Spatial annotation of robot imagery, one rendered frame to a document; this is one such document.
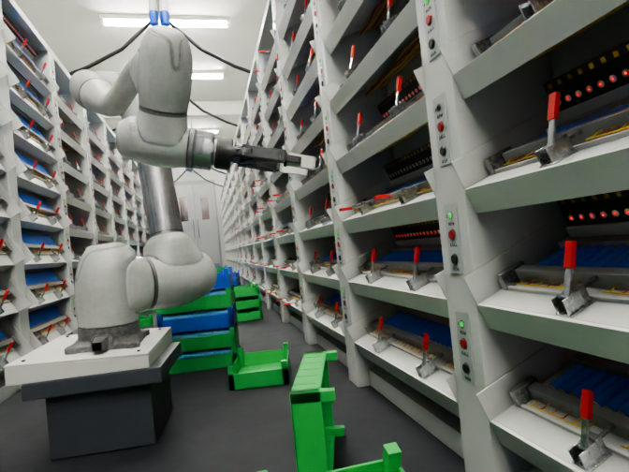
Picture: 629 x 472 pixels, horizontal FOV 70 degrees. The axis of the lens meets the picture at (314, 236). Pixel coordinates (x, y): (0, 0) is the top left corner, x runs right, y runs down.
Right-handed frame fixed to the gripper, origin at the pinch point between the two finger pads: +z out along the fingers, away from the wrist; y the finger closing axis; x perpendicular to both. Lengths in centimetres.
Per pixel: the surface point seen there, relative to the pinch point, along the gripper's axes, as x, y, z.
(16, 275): -40, -100, -93
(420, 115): 7.6, 25.7, 18.2
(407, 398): -55, -2, 34
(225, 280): -33, -82, -11
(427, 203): -9.6, 26.0, 21.1
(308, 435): -54, 27, 2
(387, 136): 7.7, 9.4, 18.1
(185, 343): -60, -85, -24
